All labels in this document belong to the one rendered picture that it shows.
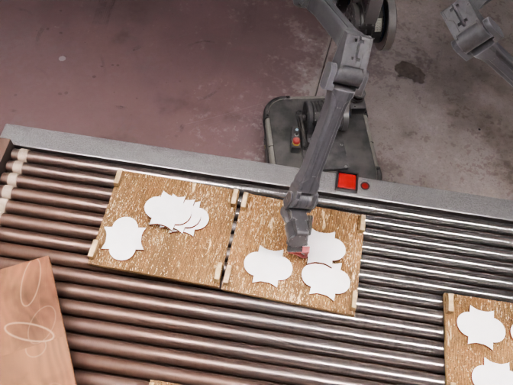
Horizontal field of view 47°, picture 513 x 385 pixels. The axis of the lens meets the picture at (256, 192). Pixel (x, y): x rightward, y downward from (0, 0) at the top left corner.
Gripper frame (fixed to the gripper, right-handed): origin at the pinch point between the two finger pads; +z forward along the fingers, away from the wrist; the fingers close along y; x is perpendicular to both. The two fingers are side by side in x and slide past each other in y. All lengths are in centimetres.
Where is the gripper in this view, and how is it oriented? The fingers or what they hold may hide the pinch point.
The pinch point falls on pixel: (305, 244)
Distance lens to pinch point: 189.4
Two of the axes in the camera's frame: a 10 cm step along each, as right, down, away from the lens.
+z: 3.0, 5.8, 7.6
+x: -9.4, 0.5, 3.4
